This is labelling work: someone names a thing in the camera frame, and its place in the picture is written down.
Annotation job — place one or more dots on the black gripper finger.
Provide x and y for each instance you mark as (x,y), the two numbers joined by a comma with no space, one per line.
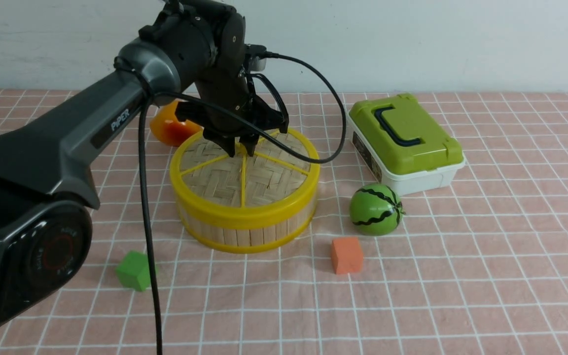
(250,142)

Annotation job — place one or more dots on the bamboo steamer base yellow rim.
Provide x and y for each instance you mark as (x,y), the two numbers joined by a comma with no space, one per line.
(248,230)

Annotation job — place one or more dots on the green lidded white plastic box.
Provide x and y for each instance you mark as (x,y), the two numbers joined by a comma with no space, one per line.
(403,146)

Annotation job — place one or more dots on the orange toy mango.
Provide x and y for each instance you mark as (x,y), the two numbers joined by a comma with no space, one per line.
(168,129)

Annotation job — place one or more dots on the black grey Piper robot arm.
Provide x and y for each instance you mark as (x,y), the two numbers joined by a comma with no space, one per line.
(46,182)

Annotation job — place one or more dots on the orange foam cube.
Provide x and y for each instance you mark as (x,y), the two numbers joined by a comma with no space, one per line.
(346,255)

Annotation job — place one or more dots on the green foam cube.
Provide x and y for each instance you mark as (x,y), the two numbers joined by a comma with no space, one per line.
(133,271)

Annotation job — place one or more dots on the green toy watermelon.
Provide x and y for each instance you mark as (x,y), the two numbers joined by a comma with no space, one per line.
(376,210)

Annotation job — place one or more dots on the yellow woven bamboo steamer lid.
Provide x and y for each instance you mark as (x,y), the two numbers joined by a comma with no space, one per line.
(241,191)

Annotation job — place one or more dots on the pink checkered tablecloth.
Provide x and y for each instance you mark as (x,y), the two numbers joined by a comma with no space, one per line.
(477,268)

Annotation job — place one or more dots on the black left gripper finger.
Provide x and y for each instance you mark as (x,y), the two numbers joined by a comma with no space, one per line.
(226,142)

